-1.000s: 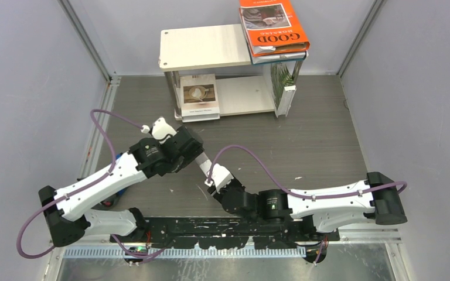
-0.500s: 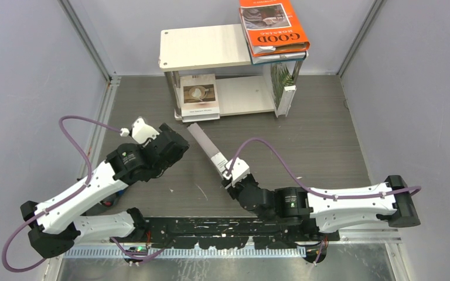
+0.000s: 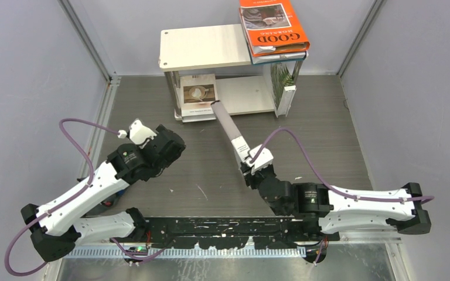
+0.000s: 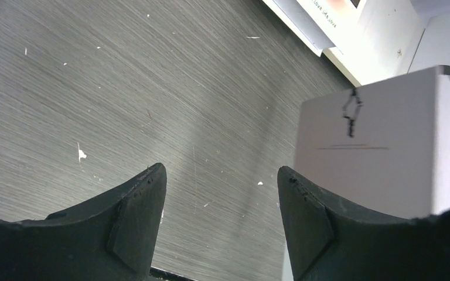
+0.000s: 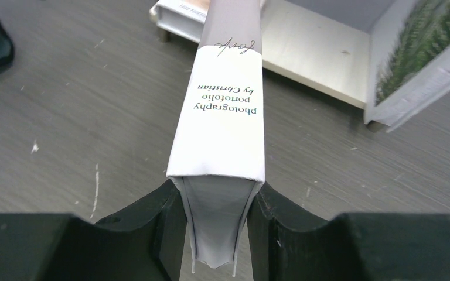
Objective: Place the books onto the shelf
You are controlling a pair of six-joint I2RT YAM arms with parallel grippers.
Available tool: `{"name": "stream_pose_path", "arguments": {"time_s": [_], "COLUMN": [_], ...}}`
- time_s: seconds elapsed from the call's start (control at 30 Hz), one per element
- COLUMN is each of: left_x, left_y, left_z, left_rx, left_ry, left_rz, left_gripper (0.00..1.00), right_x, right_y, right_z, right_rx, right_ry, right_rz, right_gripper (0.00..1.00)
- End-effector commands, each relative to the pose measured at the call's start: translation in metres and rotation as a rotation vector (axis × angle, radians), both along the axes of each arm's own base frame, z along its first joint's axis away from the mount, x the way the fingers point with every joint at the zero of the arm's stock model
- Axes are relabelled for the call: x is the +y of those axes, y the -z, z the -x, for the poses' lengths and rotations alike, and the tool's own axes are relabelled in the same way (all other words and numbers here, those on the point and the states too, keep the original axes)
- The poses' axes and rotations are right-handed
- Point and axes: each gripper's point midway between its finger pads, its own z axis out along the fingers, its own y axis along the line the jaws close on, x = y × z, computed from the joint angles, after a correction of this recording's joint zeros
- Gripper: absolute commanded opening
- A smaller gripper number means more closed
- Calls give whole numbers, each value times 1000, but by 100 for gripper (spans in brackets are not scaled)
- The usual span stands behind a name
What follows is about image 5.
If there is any grey white notebook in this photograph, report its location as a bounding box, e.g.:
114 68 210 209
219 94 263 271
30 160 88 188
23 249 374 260
166 1 265 269

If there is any white two-tier shelf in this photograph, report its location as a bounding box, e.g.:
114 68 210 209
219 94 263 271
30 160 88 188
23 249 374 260
149 0 371 109

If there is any white palm leaf book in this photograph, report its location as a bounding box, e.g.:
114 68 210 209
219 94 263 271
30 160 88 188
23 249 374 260
364 1 450 131

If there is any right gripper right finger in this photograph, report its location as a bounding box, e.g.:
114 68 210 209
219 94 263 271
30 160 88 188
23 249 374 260
247 184 450 280

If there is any white coffee cover book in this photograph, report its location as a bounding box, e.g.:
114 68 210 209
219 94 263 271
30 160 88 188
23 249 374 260
153 0 267 43

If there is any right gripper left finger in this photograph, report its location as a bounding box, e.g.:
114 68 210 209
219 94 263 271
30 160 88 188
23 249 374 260
0 180 186 280

